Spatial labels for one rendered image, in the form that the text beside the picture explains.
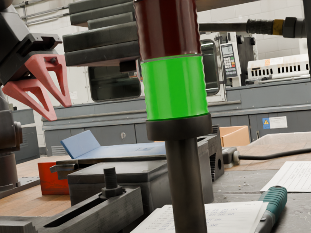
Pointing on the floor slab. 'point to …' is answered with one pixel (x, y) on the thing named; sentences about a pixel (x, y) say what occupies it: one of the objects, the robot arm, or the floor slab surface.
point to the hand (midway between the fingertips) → (58, 108)
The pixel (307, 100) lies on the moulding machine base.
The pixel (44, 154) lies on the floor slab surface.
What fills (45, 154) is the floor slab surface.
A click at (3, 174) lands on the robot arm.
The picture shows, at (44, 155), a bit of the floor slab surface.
